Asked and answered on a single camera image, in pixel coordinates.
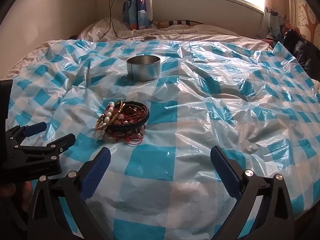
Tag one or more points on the blue cartoon curtain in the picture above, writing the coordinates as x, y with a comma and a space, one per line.
272, 22
140, 7

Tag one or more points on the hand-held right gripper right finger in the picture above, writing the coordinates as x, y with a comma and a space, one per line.
225, 170

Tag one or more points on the white window sill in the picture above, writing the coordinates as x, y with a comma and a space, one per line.
200, 8

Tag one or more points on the black plastic bag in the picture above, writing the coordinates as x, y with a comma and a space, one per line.
300, 47

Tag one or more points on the round metal tin lid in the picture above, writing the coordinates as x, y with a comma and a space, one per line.
148, 39

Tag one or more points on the striped pillow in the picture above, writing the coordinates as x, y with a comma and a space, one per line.
180, 23

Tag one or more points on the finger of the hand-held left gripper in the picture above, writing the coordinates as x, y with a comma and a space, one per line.
62, 140
35, 128

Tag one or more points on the blue checkered plastic sheet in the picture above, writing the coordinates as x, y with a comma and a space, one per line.
200, 105

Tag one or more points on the round metal tin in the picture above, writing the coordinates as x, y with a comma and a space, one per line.
143, 70

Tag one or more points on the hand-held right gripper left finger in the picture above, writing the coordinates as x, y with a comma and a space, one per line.
97, 172

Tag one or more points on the tree wall sticker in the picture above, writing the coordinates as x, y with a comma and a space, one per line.
306, 15

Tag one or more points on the person's left hand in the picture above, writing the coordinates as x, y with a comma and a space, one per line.
25, 195

